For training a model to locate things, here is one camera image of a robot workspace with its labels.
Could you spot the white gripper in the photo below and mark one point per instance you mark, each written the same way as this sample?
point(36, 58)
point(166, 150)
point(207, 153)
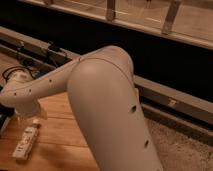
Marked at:
point(30, 110)

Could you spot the white labelled bottle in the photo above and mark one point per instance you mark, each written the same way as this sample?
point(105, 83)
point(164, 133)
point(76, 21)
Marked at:
point(24, 146)

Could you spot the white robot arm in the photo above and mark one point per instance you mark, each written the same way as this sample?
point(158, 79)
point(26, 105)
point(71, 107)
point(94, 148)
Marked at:
point(104, 100)

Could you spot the black device at left edge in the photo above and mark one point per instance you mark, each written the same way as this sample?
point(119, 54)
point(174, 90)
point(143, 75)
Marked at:
point(5, 116)

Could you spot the black clamp on rail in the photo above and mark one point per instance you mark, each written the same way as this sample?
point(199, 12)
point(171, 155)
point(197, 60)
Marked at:
point(54, 48)

